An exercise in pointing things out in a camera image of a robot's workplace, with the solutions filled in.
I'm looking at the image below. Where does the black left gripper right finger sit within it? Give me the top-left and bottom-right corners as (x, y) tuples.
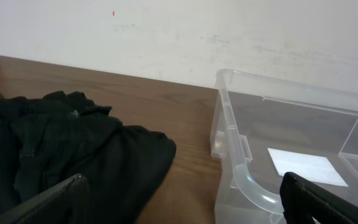
(280, 172), (358, 224)

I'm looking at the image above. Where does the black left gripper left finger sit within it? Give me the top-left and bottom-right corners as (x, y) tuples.
(0, 174), (90, 224)

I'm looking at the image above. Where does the black garment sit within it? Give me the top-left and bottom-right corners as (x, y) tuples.
(0, 91), (177, 223)

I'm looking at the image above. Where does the clear plastic storage bin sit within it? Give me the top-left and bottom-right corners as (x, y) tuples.
(210, 69), (358, 223)

